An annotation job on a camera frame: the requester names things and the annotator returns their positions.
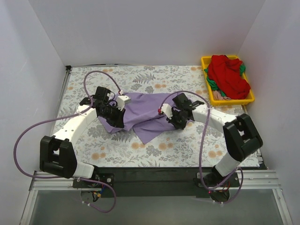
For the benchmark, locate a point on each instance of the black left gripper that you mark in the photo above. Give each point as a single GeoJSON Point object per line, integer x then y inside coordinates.
{"type": "Point", "coordinates": [116, 118]}

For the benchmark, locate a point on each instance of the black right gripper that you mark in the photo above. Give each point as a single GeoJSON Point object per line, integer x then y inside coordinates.
{"type": "Point", "coordinates": [176, 121]}

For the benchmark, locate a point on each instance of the purple t shirt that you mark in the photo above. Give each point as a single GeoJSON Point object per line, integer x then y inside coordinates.
{"type": "Point", "coordinates": [142, 116]}

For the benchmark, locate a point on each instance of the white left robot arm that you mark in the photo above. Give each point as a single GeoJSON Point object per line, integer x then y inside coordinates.
{"type": "Point", "coordinates": [57, 154]}

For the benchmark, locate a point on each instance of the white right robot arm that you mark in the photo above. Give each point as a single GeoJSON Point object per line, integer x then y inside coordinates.
{"type": "Point", "coordinates": [241, 136]}

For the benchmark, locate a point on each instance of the floral patterned table mat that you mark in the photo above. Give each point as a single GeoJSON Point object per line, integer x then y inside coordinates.
{"type": "Point", "coordinates": [187, 148]}

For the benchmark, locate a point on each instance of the pink t shirt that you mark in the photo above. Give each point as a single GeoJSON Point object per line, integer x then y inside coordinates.
{"type": "Point", "coordinates": [218, 96]}

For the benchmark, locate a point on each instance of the green t shirt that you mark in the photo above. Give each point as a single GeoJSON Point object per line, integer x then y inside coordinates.
{"type": "Point", "coordinates": [213, 84]}

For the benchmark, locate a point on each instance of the yellow plastic bin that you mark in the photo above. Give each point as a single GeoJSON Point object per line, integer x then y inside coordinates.
{"type": "Point", "coordinates": [205, 61]}

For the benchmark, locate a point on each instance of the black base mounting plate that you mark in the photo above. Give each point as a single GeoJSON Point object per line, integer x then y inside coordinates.
{"type": "Point", "coordinates": [153, 181]}

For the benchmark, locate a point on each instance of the red t shirt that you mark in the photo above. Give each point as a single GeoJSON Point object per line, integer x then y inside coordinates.
{"type": "Point", "coordinates": [226, 73]}

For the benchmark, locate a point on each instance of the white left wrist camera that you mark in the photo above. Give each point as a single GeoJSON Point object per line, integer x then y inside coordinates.
{"type": "Point", "coordinates": [122, 100]}

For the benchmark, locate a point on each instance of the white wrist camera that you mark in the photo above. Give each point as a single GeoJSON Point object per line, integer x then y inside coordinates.
{"type": "Point", "coordinates": [166, 110]}
{"type": "Point", "coordinates": [122, 100]}

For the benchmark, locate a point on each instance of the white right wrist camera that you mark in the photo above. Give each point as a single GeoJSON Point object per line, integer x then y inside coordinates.
{"type": "Point", "coordinates": [166, 110]}

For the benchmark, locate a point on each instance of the aluminium frame rail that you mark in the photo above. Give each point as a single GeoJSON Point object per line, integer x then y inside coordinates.
{"type": "Point", "coordinates": [245, 179]}

